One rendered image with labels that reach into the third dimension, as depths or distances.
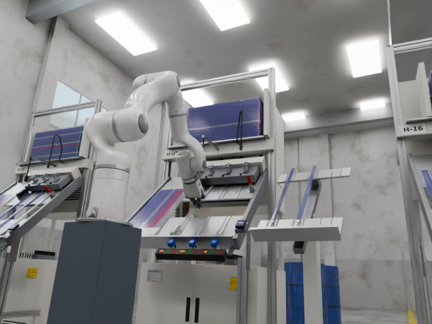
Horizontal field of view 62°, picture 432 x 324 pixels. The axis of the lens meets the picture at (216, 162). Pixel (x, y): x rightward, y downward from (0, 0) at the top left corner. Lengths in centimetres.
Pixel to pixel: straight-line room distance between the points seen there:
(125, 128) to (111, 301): 56
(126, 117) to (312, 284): 99
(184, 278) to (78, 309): 96
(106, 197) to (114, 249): 18
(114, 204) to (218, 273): 90
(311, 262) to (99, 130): 100
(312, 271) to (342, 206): 1016
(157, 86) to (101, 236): 70
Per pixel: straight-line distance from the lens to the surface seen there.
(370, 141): 1220
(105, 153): 128
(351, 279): 1146
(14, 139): 696
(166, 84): 158
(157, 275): 213
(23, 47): 752
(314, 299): 160
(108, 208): 123
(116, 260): 120
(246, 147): 224
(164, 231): 184
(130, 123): 128
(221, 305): 196
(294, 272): 485
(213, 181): 213
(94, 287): 115
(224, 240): 163
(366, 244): 1149
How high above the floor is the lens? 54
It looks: 18 degrees up
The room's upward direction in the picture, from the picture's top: 3 degrees clockwise
